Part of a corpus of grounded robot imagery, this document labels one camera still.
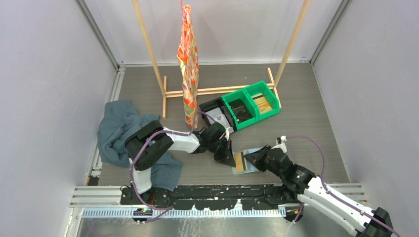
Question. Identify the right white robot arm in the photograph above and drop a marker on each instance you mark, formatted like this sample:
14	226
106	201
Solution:
303	185

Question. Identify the cards in black bin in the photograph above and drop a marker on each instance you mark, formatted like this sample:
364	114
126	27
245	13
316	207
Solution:
221	118

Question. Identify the wooden clothes rack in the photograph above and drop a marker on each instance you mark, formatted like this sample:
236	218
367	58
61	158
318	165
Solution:
162	81

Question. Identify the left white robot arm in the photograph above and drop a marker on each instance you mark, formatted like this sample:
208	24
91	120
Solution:
147	146

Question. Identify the green bin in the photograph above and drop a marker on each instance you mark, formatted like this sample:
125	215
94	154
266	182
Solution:
267	104
242	108

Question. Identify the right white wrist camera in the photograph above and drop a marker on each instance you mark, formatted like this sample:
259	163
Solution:
280	143

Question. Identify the orange floral hanging garment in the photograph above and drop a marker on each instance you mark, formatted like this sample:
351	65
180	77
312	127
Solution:
187	55

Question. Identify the blue-grey cloth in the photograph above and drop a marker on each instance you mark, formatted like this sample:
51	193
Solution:
122	120

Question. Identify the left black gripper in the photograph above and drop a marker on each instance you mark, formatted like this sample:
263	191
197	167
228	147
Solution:
227	157

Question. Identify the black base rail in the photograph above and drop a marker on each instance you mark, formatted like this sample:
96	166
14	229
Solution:
214	197

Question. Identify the green bin left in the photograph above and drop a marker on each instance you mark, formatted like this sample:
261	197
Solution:
242	108

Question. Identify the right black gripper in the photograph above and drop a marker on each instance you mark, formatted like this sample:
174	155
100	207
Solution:
256	158

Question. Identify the green bin right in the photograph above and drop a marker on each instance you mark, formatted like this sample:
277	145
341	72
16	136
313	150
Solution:
267	104

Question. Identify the yellow credit card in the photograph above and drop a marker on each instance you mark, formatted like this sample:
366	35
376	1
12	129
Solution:
241	162

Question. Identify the green card holder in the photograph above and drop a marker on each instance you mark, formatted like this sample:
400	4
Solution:
251	167

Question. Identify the black storage bin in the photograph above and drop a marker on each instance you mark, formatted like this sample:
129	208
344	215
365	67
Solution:
218	102

